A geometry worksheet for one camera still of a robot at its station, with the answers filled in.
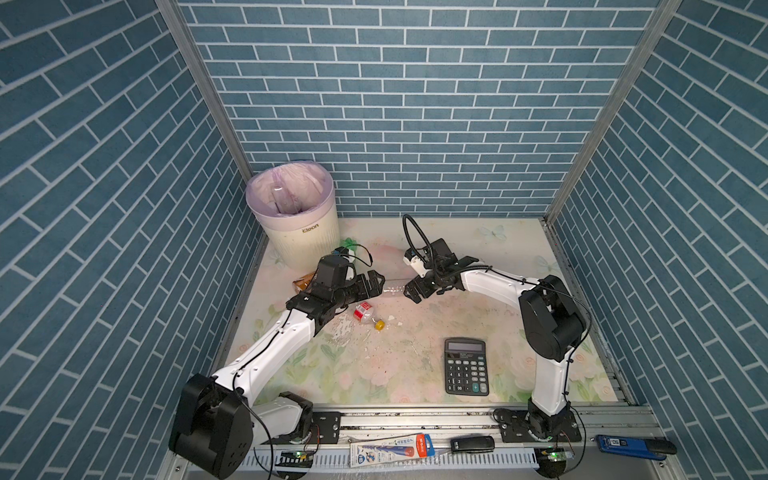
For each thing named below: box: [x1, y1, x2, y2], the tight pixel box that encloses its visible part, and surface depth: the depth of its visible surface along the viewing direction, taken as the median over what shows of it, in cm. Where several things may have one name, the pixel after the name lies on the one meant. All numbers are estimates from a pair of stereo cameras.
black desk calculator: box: [444, 337, 489, 396], surface depth 84 cm
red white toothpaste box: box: [349, 433, 436, 468], surface depth 71 cm
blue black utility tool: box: [596, 435, 677, 461], surface depth 72 cm
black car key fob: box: [450, 435, 495, 453], surface depth 70 cm
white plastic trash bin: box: [246, 160, 340, 269], surface depth 95 cm
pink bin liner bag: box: [245, 161, 335, 217], surface depth 98 cm
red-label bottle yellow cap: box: [353, 301, 385, 332], surface depth 91 cm
